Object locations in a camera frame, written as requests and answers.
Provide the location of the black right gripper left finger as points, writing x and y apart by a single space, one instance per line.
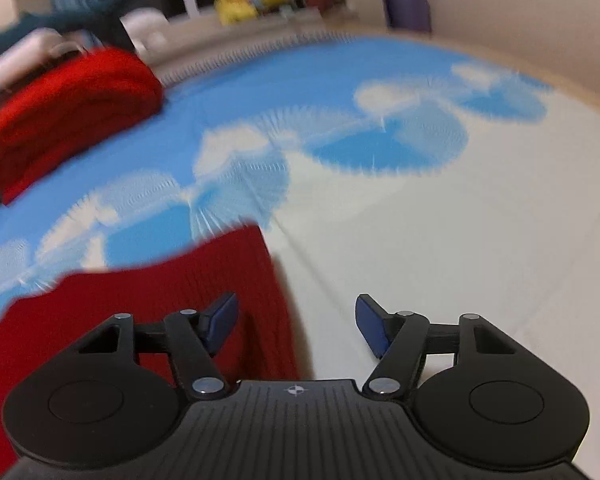
189 338

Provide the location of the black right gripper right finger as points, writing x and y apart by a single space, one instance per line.
402 342

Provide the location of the blue white patterned bedsheet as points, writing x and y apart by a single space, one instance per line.
435 182

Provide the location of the folded red knit garment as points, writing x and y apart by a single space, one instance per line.
70 109

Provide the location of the folded beige blanket stack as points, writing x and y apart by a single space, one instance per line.
31 57

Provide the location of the purple box by wall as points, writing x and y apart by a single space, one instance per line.
411 15

